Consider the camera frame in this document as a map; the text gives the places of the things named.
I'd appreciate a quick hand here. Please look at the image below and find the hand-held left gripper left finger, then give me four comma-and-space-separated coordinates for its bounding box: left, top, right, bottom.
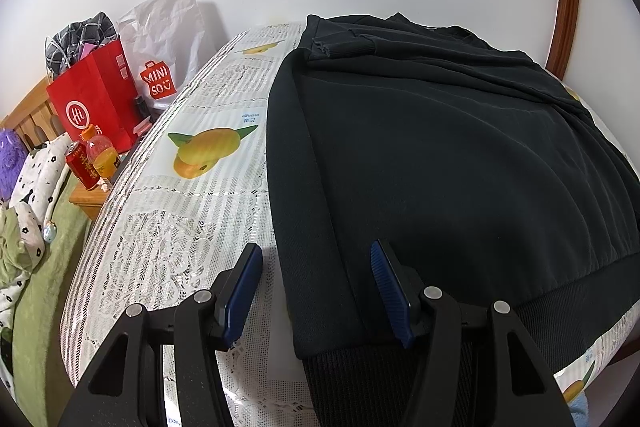
57, 243, 264, 427

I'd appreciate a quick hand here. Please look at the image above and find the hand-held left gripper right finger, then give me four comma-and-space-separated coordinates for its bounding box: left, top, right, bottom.
369, 239, 576, 427

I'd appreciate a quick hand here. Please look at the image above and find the black sweatshirt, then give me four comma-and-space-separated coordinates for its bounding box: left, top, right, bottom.
266, 12, 640, 427

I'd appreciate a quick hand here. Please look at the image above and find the fruit print tablecloth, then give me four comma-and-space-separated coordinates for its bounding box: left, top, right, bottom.
60, 21, 640, 427

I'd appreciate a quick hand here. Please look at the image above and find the wooden nightstand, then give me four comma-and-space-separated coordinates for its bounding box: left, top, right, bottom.
69, 142, 135, 221

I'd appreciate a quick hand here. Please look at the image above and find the orange drink bottle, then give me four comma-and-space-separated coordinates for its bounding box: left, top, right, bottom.
81, 125, 121, 188

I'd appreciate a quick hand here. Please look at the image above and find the red drink can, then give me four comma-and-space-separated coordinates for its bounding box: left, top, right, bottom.
65, 141, 101, 192

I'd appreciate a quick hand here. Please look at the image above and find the green spotted garment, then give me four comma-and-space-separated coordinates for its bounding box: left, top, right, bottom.
0, 206, 47, 330

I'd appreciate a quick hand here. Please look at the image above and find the white floral quilt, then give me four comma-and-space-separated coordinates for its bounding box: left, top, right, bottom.
9, 132, 74, 259

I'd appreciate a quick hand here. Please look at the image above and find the red paper bag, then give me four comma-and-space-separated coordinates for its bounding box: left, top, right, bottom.
46, 38, 144, 154

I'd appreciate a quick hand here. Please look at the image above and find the brown wooden baseboard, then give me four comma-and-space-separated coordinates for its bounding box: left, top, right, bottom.
611, 336, 640, 365

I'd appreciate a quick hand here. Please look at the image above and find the purple plush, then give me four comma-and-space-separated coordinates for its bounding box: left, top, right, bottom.
0, 128, 27, 204

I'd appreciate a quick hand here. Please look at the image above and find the white plastic bag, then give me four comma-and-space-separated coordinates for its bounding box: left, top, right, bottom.
116, 0, 209, 108

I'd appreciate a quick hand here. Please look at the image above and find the wooden bed headboard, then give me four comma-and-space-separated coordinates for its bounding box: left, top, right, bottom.
0, 77, 67, 154

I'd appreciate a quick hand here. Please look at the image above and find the grey checkered cloth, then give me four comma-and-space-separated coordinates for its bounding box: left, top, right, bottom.
44, 12, 122, 80

